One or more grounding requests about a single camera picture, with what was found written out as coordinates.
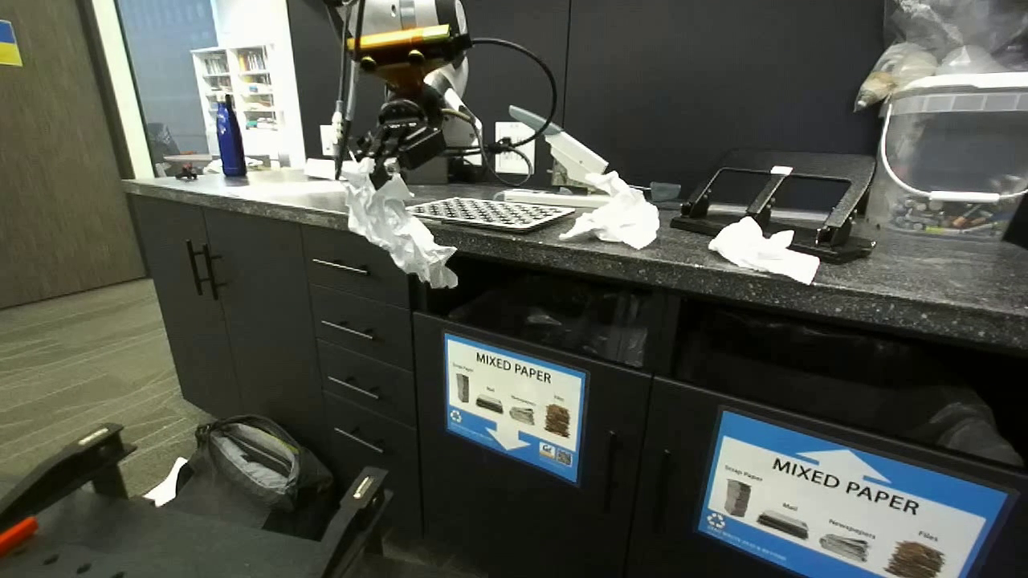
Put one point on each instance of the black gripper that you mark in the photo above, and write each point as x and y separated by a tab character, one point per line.
412	132

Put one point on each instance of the white paper piece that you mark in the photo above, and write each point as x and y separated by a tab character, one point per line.
384	218

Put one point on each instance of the white paper pile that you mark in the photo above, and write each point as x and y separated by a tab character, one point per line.
623	217

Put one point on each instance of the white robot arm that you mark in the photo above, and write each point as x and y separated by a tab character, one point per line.
400	95

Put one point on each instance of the dark counter cabinet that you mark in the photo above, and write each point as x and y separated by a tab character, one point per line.
274	306

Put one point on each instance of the blue water bottle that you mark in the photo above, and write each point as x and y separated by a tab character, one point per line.
230	140

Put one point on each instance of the left mixed paper sign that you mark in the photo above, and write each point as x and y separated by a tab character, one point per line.
515	401

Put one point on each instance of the mixed paper sign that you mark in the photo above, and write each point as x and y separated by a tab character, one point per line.
824	509
515	401

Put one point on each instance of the crumpled paper near stand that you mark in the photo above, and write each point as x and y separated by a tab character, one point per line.
747	246

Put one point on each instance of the black grey backpack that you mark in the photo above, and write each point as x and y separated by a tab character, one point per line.
274	471

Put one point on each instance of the white paper on floor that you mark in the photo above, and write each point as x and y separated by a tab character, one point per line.
167	486

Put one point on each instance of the right mixed paper sign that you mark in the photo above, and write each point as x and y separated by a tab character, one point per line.
824	509

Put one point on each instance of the clear plastic container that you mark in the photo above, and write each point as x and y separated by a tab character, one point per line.
951	155

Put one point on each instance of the white wall outlet plate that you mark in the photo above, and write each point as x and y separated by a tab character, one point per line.
521	158

